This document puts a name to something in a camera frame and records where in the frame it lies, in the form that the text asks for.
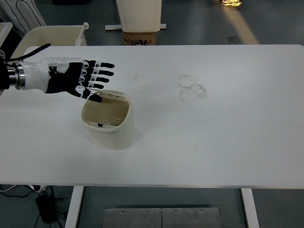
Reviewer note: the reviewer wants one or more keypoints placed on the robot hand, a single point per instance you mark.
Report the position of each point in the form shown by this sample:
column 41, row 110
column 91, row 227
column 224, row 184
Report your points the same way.
column 59, row 80

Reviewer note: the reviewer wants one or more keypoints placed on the cream trash bin with lid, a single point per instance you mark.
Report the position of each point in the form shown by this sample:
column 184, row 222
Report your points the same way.
column 114, row 140

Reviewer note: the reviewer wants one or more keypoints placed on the large cream plastic tub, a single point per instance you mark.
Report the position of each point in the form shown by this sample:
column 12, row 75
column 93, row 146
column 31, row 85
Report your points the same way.
column 52, row 35

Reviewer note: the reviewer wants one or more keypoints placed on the white plastic rod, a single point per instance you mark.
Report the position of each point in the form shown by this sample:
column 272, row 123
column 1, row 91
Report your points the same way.
column 80, row 35

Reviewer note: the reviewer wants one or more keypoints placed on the white metal floor bar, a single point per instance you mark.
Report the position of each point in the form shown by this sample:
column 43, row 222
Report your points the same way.
column 111, row 27

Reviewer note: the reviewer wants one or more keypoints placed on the person's leg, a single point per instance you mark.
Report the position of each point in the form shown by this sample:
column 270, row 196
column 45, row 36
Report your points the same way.
column 21, row 14

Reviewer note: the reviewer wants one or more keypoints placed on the brown cardboard box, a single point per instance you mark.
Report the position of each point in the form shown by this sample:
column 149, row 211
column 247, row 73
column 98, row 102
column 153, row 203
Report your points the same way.
column 139, row 39

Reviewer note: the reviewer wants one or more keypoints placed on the black power adapter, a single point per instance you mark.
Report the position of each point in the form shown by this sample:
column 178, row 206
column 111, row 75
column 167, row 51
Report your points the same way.
column 46, row 209

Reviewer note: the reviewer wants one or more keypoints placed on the white table leg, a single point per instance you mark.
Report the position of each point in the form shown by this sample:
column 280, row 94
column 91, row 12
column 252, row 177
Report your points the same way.
column 250, row 209
column 73, row 209

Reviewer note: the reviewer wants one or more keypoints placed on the grey metal plate with screws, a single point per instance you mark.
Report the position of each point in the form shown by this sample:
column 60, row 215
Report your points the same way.
column 142, row 218

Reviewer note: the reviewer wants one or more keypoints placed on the grey floor outlet plate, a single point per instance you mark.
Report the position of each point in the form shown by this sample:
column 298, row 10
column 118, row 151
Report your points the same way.
column 234, row 40

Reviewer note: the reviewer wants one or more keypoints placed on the person's shoe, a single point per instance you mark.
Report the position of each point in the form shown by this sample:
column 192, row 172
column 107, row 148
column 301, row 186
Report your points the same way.
column 231, row 2

